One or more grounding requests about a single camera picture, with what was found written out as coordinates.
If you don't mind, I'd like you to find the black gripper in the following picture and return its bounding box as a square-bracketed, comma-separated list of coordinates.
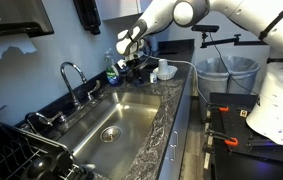
[127, 53, 148, 84]

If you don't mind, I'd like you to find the white foam cup stack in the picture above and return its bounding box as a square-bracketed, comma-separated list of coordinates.
[157, 58, 169, 76]

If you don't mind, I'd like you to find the clear dish soap bottle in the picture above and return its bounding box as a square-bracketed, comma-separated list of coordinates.
[104, 49, 122, 87]

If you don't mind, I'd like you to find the stainless steel sink basin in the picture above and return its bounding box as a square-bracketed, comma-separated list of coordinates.
[56, 91, 163, 180]

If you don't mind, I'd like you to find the metal sink drain strainer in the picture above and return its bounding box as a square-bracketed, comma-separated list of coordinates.
[99, 125, 122, 143]

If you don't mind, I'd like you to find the white upper cabinet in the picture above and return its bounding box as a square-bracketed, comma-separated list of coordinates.
[97, 0, 154, 21]

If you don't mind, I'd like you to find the tall chrome gooseneck faucet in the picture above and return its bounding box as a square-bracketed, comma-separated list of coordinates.
[60, 61, 89, 109]

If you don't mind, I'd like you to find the grey trash bin with liner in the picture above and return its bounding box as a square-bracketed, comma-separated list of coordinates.
[195, 55, 261, 119]

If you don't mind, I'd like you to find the black clamp with orange grip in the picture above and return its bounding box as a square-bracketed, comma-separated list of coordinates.
[205, 129, 239, 148]
[207, 103, 230, 113]

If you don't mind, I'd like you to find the small chrome side faucet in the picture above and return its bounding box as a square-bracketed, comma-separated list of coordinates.
[25, 111, 69, 134]

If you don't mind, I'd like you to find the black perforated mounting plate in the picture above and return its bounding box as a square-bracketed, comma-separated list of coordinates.
[220, 106, 283, 166]

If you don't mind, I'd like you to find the black round kitchen utensil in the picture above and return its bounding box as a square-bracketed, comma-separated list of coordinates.
[20, 151, 74, 180]

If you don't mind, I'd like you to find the dark paper towel dispenser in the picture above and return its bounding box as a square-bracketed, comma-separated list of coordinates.
[0, 0, 55, 38]

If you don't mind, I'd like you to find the white paper towel sheet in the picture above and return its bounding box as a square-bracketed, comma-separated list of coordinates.
[0, 33, 38, 64]

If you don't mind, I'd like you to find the black robot table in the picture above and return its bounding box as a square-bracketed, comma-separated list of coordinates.
[209, 92, 283, 180]

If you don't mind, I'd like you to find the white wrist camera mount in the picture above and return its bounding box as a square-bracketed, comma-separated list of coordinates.
[116, 59, 130, 70]

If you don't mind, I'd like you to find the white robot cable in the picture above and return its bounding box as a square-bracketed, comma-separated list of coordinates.
[147, 55, 209, 104]

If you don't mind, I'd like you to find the chrome faucet lever handle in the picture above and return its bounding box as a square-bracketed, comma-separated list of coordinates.
[87, 79, 101, 101]

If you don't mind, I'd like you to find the metal cabinet door handle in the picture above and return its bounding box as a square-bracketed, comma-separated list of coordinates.
[172, 130, 179, 148]
[169, 143, 176, 161]

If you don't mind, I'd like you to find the black wall dispenser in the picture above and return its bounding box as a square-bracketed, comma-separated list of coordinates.
[73, 0, 102, 36]

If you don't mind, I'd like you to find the black camera on stand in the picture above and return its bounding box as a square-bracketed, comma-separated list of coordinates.
[191, 24, 269, 49]

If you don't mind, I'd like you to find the thin black camera cable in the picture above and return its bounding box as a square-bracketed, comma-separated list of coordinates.
[209, 32, 259, 96]

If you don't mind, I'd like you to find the black wire dish rack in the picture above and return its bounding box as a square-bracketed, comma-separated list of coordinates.
[0, 105, 95, 180]

